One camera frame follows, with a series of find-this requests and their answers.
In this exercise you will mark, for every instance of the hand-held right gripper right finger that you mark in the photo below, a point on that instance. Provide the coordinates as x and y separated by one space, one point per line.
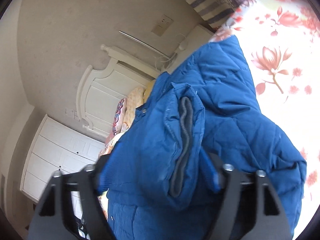
213 175

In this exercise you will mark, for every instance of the floral bedspread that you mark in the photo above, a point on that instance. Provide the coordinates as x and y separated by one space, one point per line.
280 30

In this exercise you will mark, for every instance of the colourful patterned pillow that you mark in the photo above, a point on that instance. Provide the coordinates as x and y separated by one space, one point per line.
119 116

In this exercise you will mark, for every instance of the white wardrobe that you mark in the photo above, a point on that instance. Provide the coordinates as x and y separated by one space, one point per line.
55 145

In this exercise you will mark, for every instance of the thin metal rod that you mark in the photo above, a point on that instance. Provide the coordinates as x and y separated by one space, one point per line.
140 41

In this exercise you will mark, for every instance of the white wall socket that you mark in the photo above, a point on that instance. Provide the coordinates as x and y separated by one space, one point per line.
166 20

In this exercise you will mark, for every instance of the pale peach pillow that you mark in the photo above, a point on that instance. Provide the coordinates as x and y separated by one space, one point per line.
132 105

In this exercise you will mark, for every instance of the yellow pillow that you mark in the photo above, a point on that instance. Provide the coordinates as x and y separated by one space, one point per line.
148 90

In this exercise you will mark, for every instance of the white nightstand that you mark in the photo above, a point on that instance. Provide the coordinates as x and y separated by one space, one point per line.
197 37

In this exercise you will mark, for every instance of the paper wall notice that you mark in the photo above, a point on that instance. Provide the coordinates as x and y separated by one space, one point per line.
72 113

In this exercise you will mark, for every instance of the beige wall switch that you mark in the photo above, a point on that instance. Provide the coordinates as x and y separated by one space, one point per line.
158 29

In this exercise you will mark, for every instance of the white wooden headboard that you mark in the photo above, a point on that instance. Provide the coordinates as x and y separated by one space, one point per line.
105 97

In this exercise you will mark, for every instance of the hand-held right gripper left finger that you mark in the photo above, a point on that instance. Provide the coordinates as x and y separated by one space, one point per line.
90 201

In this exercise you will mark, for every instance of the striped printed curtain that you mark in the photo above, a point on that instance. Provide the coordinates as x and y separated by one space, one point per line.
207 2

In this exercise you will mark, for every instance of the blue padded jacket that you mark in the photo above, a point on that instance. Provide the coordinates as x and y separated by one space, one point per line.
225 117

